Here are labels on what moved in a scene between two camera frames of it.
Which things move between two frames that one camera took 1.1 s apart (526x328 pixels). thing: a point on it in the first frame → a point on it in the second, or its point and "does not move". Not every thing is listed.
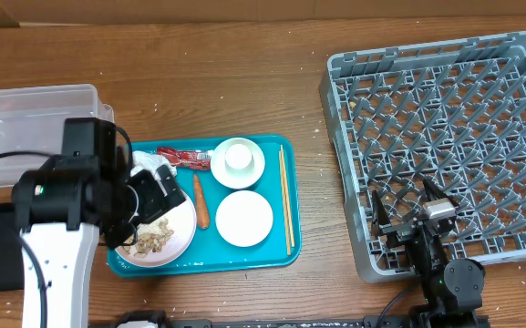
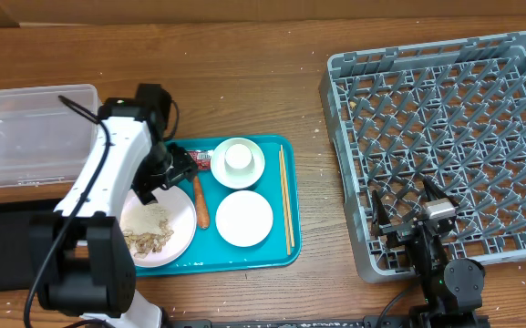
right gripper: (400, 230) does not move
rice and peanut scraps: (150, 238) does not move
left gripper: (156, 200) → (185, 166)
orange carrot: (201, 206) does not move
